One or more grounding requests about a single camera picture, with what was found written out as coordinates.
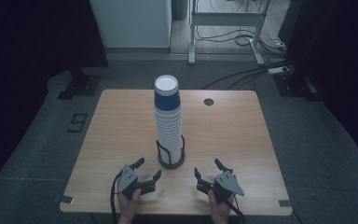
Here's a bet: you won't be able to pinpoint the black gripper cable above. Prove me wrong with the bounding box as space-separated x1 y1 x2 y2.
223 192 247 224
109 171 123 224

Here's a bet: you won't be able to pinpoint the black stand base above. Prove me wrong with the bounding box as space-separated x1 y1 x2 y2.
57 66 103 101
272 72 324 103

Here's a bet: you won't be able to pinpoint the blue and white paper cup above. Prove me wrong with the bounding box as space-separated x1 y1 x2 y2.
154 74 181 112

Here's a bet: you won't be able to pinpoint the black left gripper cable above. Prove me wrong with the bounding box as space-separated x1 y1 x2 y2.
109 171 123 224

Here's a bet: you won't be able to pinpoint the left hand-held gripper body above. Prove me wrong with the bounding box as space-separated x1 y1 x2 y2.
117 165 144 200

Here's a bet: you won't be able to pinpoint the loose black floor cables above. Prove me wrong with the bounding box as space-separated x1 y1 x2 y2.
195 25 288 59

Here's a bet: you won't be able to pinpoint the white metal desk frame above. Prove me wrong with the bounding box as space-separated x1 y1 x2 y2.
187 0 272 66

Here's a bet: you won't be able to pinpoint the dark curtain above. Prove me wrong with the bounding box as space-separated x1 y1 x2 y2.
277 0 358 171

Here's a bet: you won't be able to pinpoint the stack of white ribbed cups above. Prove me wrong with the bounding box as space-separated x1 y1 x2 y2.
154 106 184 166

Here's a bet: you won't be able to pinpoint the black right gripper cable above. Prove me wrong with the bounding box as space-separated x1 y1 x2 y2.
223 192 247 224

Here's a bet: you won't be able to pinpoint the person's left hand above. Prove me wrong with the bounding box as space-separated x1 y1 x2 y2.
117 188 143 224

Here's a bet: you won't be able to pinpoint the white power strip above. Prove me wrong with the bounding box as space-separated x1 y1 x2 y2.
267 65 290 76

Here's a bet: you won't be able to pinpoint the person's right hand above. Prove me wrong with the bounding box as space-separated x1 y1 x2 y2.
207 189 235 224

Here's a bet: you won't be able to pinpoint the long black floor cables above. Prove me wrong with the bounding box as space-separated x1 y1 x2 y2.
201 59 294 91

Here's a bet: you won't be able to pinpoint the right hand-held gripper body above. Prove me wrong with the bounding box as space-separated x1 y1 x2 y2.
210 171 245 203

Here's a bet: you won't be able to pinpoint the black wire cup holder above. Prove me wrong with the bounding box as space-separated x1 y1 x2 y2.
156 133 186 170

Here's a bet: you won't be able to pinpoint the white cabinet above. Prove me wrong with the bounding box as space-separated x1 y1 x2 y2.
89 0 172 49

